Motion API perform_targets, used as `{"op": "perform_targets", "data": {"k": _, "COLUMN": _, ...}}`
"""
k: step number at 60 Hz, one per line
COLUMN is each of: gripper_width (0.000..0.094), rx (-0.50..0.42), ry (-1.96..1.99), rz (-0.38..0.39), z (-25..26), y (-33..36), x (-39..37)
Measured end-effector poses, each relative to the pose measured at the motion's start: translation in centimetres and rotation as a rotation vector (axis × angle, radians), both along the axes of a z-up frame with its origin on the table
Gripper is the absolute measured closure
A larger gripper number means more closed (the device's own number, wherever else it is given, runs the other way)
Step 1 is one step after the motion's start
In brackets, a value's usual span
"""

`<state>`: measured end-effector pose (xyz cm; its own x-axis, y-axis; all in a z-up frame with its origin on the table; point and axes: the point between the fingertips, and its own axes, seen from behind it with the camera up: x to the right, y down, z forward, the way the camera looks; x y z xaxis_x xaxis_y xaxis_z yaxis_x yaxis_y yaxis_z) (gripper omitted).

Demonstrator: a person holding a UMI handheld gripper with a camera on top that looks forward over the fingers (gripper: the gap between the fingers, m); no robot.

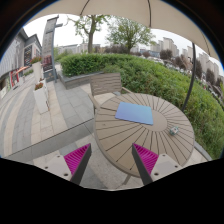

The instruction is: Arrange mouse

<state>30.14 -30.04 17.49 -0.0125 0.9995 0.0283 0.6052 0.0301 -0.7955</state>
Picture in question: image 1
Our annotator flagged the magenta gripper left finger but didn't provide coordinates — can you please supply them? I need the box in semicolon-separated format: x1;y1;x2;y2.
44;143;93;186

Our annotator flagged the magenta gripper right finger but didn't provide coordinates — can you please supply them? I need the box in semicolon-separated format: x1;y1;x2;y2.
131;142;184;186

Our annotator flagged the small grey computer mouse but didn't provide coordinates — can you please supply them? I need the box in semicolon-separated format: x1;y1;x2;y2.
170;126;179;136

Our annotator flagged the round slatted wooden table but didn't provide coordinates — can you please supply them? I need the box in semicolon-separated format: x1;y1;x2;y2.
94;93;195;177

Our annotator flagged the white planter box near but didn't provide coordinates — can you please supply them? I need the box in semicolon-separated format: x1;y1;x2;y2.
33;82;49;114

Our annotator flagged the white planter box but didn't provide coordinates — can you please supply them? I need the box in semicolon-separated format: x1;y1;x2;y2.
30;56;42;82
33;82;49;114

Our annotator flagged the beige slatted outdoor chair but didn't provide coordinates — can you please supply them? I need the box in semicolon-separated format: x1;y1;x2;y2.
89;73;130;111

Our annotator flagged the green trimmed hedge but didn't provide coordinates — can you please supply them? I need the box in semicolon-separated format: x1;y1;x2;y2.
59;54;224;159

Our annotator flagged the white planter box far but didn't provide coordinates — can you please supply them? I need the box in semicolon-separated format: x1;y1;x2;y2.
30;56;42;82

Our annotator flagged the tall grey sign pillar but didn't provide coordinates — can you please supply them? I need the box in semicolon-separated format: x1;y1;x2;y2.
42;16;61;82

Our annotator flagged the grey building with storefronts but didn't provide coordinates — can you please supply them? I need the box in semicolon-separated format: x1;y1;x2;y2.
0;29;42;99

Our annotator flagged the dark umbrella pole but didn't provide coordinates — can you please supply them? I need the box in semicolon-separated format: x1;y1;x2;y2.
181;42;197;113

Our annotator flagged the large tree right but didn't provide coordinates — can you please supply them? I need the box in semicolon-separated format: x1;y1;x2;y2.
106;16;155;52

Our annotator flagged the large tree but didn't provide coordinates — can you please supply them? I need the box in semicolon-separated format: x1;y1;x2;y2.
106;16;155;52
67;14;110;53

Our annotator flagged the large tree left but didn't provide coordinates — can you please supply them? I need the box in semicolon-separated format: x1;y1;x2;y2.
67;14;110;53

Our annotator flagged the beige patio umbrella canopy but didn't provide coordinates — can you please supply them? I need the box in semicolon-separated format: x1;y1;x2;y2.
27;0;219;59

